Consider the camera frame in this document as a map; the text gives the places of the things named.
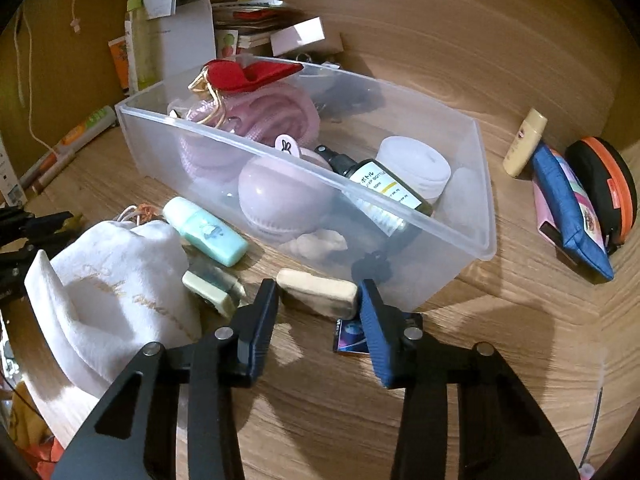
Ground clear plastic box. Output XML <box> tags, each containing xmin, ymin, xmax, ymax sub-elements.
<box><xmin>115</xmin><ymin>57</ymin><xmax>498</xmax><ymax>313</ymax></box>

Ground orange booklet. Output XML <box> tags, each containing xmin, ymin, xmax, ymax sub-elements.
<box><xmin>108</xmin><ymin>35</ymin><xmax>133</xmax><ymax>93</ymax></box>

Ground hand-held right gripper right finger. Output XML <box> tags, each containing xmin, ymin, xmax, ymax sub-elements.
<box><xmin>359</xmin><ymin>277</ymin><xmax>581</xmax><ymax>480</ymax></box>

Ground stack of booklets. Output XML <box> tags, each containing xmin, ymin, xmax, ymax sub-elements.
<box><xmin>212</xmin><ymin>0</ymin><xmax>296</xmax><ymax>53</ymax></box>

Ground white printed box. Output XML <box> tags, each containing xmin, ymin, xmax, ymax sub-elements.
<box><xmin>0</xmin><ymin>135</ymin><xmax>28</xmax><ymax>206</ymax></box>

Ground black clip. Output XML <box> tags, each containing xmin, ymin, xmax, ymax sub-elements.
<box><xmin>350</xmin><ymin>240</ymin><xmax>416</xmax><ymax>286</ymax></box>

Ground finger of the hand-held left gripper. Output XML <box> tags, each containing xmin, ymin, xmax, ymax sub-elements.
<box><xmin>0</xmin><ymin>246</ymin><xmax>40</xmax><ymax>303</ymax></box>
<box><xmin>0</xmin><ymin>207</ymin><xmax>85</xmax><ymax>248</ymax></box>

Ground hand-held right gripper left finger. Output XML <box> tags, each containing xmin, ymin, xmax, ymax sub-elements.
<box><xmin>50</xmin><ymin>277</ymin><xmax>281</xmax><ymax>480</ymax></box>

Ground person's orange clothing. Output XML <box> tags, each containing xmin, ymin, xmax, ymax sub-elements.
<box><xmin>0</xmin><ymin>380</ymin><xmax>66</xmax><ymax>480</ymax></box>

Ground orange green tube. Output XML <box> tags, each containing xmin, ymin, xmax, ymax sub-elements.
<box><xmin>50</xmin><ymin>105</ymin><xmax>118</xmax><ymax>161</ymax></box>

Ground wooden desktop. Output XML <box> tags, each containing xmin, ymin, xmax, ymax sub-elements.
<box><xmin>0</xmin><ymin>0</ymin><xmax>640</xmax><ymax>480</ymax></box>

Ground beige eraser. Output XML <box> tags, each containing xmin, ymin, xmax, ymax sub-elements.
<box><xmin>276</xmin><ymin>267</ymin><xmax>360</xmax><ymax>318</ymax></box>

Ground white velvet pouch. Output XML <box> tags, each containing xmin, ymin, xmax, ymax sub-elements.
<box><xmin>24</xmin><ymin>219</ymin><xmax>203</xmax><ymax>396</ymax></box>

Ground blue zip pouch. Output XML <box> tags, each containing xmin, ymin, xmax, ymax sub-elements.
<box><xmin>531</xmin><ymin>141</ymin><xmax>615</xmax><ymax>282</ymax></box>

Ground small white carton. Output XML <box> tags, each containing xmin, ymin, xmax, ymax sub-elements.
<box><xmin>270</xmin><ymin>16</ymin><xmax>327</xmax><ymax>58</ymax></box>

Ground fruit print carton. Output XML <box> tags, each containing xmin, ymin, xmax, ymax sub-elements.
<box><xmin>216</xmin><ymin>30</ymin><xmax>240</xmax><ymax>58</ymax></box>

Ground pink knit pouch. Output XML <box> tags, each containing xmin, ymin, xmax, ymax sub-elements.
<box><xmin>167</xmin><ymin>80</ymin><xmax>322</xmax><ymax>183</ymax></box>

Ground cream tube bottle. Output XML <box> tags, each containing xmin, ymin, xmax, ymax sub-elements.
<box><xmin>502</xmin><ymin>107</ymin><xmax>548</xmax><ymax>178</ymax></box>

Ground pink round case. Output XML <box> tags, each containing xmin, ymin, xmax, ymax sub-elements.
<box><xmin>237</xmin><ymin>147</ymin><xmax>333</xmax><ymax>241</ymax></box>

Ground mint green small bottle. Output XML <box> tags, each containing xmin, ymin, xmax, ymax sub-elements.
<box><xmin>162</xmin><ymin>196</ymin><xmax>250</xmax><ymax>267</ymax></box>

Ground orange white tube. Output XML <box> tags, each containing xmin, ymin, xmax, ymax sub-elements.
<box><xmin>30</xmin><ymin>152</ymin><xmax>78</xmax><ymax>193</ymax></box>

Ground black binder clips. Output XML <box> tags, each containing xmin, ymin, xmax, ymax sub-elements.
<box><xmin>295</xmin><ymin>50</ymin><xmax>346</xmax><ymax>68</ymax></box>

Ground white rabbit tag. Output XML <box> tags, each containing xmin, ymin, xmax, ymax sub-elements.
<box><xmin>275</xmin><ymin>133</ymin><xmax>301</xmax><ymax>158</ymax></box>

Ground beige shell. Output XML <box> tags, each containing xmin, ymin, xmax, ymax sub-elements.
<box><xmin>290</xmin><ymin>229</ymin><xmax>349</xmax><ymax>261</ymax></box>

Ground white frosted jar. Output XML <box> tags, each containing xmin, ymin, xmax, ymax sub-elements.
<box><xmin>375</xmin><ymin>135</ymin><xmax>452</xmax><ymax>206</ymax></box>

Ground dark glossy card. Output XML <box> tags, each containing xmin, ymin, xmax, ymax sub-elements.
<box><xmin>332</xmin><ymin>312</ymin><xmax>425</xmax><ymax>356</ymax></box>

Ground black orange round case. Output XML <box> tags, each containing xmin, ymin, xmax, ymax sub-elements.
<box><xmin>565</xmin><ymin>136</ymin><xmax>638</xmax><ymax>256</ymax></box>

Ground dark spray bottle white label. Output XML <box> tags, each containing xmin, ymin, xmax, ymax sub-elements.
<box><xmin>314</xmin><ymin>144</ymin><xmax>435</xmax><ymax>233</ymax></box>

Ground thin clear plastic strip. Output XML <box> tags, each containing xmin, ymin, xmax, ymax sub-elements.
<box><xmin>577</xmin><ymin>345</ymin><xmax>611</xmax><ymax>476</ymax></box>

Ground white cable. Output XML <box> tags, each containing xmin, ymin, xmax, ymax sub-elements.
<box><xmin>12</xmin><ymin>5</ymin><xmax>56</xmax><ymax>153</ymax></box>

